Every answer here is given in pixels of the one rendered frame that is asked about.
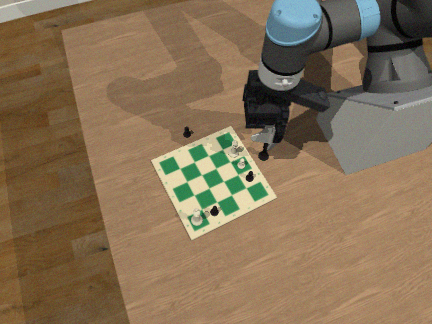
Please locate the green and cream chessboard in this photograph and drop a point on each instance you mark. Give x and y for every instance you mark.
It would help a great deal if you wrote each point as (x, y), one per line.
(202, 175)

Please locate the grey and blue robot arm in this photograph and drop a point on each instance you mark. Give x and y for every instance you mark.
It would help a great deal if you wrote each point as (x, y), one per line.
(396, 62)

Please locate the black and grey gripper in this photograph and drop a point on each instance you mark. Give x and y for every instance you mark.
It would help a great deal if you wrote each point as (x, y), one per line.
(271, 112)

